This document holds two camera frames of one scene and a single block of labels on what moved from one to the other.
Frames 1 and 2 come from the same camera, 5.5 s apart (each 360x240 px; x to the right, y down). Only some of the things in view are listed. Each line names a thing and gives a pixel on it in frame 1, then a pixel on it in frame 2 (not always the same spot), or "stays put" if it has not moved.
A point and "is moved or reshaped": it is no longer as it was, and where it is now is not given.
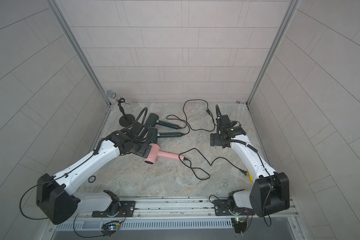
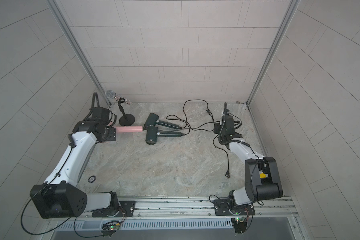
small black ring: [92, 179] stays put
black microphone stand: [126, 120] stays put
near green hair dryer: [153, 134] stays put
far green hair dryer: [152, 119] stays put
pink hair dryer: [153, 150] is moved or reshaped
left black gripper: [144, 152] to [113, 136]
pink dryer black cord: [193, 168] to [228, 173]
